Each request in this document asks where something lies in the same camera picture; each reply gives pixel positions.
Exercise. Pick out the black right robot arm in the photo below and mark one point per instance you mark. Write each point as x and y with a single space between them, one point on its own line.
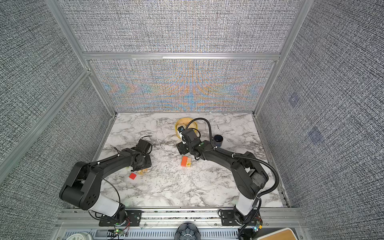
254 178

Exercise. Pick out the dark blue mug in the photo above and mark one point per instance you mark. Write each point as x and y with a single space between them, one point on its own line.
218 140

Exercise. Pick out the white clock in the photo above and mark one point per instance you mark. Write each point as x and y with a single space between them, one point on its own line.
80 236

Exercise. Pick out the wooden board corner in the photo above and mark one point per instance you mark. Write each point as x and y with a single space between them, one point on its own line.
283 234

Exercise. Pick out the patterned natural wood block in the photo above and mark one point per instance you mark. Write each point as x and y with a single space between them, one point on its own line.
142 172

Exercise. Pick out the red wood block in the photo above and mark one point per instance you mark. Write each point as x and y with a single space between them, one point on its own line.
132 176

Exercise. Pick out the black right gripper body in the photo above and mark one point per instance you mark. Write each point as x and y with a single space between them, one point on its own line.
185 148

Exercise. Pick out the black round knob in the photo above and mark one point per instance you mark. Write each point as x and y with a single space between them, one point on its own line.
187 231

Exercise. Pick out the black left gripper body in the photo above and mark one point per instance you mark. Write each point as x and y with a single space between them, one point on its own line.
146 163

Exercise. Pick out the orange wood block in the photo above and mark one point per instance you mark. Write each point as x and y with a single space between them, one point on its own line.
184 161

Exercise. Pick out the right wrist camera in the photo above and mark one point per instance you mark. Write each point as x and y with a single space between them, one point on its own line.
180 129

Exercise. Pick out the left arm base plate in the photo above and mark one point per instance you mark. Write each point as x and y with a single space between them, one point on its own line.
124 218

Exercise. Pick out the aluminium front rail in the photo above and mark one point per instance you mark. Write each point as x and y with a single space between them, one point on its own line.
156 218

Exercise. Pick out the yellow bamboo steamer basket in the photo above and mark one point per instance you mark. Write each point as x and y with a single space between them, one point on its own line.
183 123

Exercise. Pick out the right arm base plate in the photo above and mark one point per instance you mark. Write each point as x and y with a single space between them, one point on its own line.
233 217

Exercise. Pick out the plain natural wood block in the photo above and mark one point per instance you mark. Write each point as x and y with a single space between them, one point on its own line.
188 163

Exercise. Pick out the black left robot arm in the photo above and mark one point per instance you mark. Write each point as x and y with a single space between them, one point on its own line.
82 187

